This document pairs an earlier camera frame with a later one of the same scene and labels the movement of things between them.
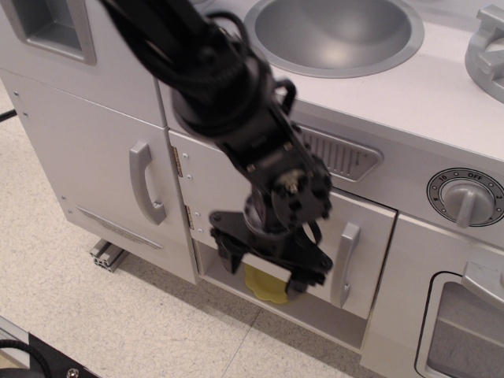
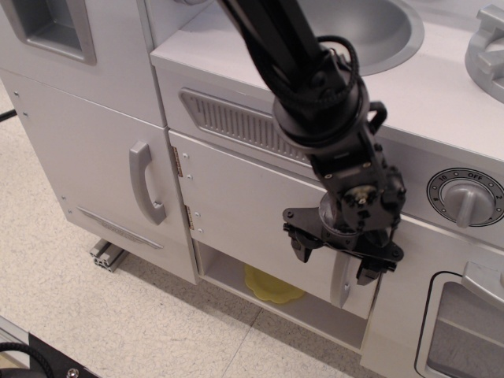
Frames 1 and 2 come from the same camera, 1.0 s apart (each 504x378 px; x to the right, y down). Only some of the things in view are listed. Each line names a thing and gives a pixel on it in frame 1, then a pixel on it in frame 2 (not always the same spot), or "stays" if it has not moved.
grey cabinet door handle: [347, 245] stays
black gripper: [236, 235] → [307, 232]
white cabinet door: [355, 233] stays
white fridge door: [84, 148] stays
